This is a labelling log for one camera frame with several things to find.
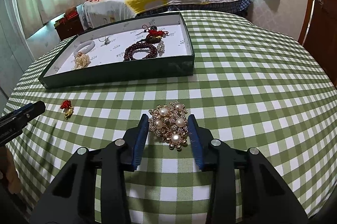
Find red flower gold brooch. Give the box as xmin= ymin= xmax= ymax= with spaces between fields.
xmin=60 ymin=100 xmax=74 ymax=119

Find bed with patterned quilt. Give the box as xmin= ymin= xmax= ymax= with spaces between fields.
xmin=82 ymin=0 xmax=252 ymax=28

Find silver ring ornament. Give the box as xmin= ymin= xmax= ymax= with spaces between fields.
xmin=98 ymin=36 xmax=111 ymax=47

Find pearl rhinestone flower brooch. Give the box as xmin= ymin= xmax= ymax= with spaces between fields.
xmin=148 ymin=101 xmax=189 ymax=152

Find silver rhinestone brooch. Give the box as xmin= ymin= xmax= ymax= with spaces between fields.
xmin=156 ymin=40 xmax=165 ymax=56

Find brown wooden door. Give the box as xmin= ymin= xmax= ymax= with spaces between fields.
xmin=298 ymin=0 xmax=336 ymax=81

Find red knot gold pendant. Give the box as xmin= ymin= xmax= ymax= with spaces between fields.
xmin=142 ymin=25 xmax=169 ymax=38

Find items on nightstand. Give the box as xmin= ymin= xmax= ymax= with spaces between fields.
xmin=54 ymin=7 xmax=78 ymax=27

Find small gold pearl brooch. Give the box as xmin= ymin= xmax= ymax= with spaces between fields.
xmin=74 ymin=52 xmax=90 ymax=70

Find green jewelry tray box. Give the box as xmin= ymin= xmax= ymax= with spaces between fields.
xmin=38 ymin=12 xmax=195 ymax=89

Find green white checkered tablecloth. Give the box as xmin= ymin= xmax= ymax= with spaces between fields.
xmin=4 ymin=11 xmax=336 ymax=216

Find dark red bead bracelet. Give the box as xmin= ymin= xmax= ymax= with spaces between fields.
xmin=123 ymin=41 xmax=159 ymax=62

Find dark wooden nightstand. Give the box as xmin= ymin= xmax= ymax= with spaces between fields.
xmin=54 ymin=15 xmax=84 ymax=41

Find person's hand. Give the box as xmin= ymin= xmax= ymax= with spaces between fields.
xmin=1 ymin=146 xmax=22 ymax=194

